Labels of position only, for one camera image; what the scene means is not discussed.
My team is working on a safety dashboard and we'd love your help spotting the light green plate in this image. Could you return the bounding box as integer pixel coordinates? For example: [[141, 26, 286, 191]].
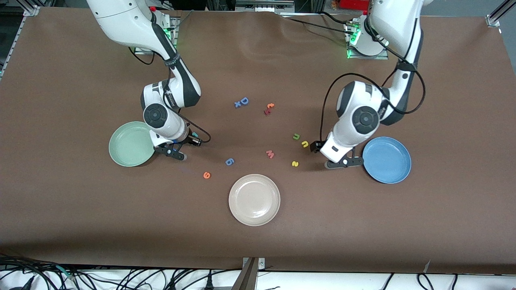
[[108, 121, 157, 167]]

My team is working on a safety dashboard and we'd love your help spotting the blue plate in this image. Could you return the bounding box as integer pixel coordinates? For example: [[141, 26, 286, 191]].
[[362, 137, 412, 184]]

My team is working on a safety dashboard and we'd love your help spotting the beige plate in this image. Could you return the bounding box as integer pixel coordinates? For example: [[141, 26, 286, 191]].
[[228, 174, 281, 227]]

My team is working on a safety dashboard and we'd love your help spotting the brown table cover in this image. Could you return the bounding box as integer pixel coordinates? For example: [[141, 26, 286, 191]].
[[0, 7, 516, 274]]

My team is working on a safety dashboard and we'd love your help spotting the grey metal equipment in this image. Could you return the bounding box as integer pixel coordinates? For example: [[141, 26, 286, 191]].
[[235, 0, 295, 12]]

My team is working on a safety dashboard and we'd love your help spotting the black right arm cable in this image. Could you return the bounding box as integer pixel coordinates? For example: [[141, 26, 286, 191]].
[[128, 46, 211, 144]]

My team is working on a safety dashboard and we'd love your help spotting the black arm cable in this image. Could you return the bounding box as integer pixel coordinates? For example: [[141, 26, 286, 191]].
[[320, 8, 426, 142], [128, 46, 211, 144]]

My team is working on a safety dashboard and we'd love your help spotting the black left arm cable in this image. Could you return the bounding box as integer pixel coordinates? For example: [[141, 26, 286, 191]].
[[320, 8, 426, 142]]

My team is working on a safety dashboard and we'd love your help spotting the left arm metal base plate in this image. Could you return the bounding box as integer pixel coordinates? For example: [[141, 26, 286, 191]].
[[347, 24, 389, 60]]

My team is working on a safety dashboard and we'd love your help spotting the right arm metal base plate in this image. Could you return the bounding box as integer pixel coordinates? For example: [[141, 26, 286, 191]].
[[134, 16, 180, 55]]

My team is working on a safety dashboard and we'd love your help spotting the black cable on table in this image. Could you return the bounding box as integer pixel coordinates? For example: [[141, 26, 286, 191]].
[[318, 11, 355, 24], [287, 18, 351, 31]]

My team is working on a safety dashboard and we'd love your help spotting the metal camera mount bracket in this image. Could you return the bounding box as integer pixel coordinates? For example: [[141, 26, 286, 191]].
[[232, 257, 266, 290]]

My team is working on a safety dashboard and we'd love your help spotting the black looped cable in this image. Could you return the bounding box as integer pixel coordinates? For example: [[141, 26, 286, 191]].
[[417, 273, 435, 290]]

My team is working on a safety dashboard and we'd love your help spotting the teal tipped cable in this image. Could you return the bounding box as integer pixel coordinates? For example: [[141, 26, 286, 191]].
[[56, 265, 76, 281]]

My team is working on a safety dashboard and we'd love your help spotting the aluminium frame profile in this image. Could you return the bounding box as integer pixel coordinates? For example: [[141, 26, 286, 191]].
[[0, 0, 41, 79], [486, 0, 516, 28]]

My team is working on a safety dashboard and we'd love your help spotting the tangled black cable bundle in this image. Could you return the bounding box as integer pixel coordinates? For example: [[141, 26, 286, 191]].
[[0, 252, 242, 290]]

